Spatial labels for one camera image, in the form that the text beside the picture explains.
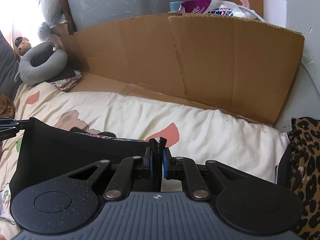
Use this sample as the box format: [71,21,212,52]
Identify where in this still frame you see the black knit garment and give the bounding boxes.
[9,118,166,198]

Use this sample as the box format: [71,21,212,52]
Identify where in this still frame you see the leopard print cloth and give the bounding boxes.
[288,117,319,239]

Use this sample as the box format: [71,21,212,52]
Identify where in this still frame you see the small colourful patterned cloth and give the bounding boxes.
[50,70,82,92]

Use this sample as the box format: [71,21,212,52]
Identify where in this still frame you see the brown cardboard sheet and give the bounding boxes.
[58,13,304,125]

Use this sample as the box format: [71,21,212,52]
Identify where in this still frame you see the purple white plastic bag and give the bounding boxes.
[179,0,246,18]

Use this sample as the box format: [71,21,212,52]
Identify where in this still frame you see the cream bear print duvet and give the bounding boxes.
[1,82,289,239]

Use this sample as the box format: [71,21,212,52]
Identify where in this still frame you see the dark grey pillow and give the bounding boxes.
[0,33,22,100]

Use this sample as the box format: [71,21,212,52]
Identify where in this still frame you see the brown crumpled garment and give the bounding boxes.
[0,94,15,118]

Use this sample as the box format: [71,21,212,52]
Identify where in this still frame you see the grey neck pillow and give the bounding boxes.
[14,42,68,86]

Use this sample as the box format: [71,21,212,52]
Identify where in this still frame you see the brown teddy bear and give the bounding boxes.
[15,36,31,57]

